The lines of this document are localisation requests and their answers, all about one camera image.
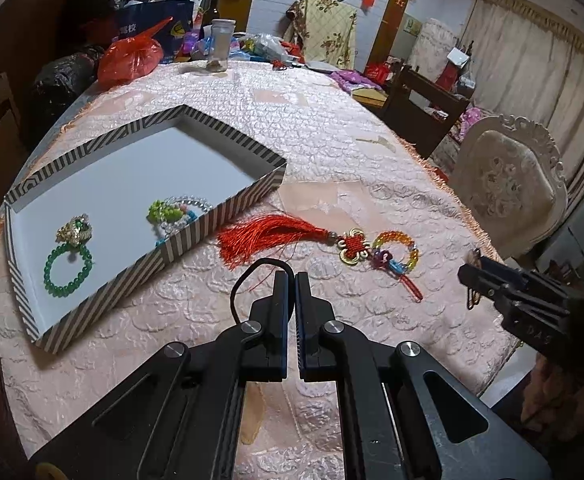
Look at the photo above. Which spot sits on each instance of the red gift bag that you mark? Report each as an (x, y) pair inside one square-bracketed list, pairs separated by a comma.
[(447, 76)]

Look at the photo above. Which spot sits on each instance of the floral appliance cover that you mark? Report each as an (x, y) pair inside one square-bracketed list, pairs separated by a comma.
[(434, 40)]

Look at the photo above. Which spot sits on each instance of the clear plastic bag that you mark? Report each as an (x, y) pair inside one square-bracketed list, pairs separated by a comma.
[(267, 47)]

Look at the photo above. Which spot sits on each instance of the striped cardboard box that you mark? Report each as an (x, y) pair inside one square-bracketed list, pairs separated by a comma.
[(121, 175)]

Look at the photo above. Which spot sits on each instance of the dark wooden chair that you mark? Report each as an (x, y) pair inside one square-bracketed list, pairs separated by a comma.
[(417, 110)]

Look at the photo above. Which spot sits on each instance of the red tassel knot ornament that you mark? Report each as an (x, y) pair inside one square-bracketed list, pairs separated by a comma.
[(262, 235)]

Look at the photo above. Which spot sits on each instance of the cream floral hanging cloth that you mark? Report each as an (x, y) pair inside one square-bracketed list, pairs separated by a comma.
[(322, 30)]

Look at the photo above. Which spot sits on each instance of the purple cloth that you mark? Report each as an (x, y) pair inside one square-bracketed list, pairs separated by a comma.
[(352, 77)]

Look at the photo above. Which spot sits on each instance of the person's right hand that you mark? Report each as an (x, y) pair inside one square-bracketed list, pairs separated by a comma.
[(557, 390)]

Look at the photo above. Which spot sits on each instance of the cream curtain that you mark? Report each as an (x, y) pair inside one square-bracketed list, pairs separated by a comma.
[(547, 60)]

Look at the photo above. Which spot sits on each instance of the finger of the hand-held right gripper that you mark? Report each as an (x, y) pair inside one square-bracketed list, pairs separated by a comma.
[(494, 297), (492, 274)]

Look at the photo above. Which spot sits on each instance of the gold toad charm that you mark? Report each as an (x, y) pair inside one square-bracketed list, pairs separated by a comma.
[(74, 230)]

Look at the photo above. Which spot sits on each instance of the blue shopping bag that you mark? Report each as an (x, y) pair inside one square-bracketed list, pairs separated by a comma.
[(171, 20)]

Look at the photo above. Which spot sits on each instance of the red plastic bag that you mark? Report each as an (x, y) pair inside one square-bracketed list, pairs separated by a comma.
[(126, 57)]

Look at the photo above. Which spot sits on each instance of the clear glass jar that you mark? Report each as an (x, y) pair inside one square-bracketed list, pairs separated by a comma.
[(220, 45)]

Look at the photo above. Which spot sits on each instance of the cream ornate floral chair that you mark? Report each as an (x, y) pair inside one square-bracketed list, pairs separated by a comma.
[(507, 180)]

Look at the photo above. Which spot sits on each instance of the small black plastic bag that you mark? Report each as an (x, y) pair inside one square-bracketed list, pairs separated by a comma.
[(66, 80)]

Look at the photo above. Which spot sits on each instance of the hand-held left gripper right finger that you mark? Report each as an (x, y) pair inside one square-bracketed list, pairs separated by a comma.
[(306, 310)]

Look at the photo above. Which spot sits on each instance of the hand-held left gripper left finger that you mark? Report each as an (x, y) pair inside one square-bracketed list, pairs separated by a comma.
[(279, 310)]

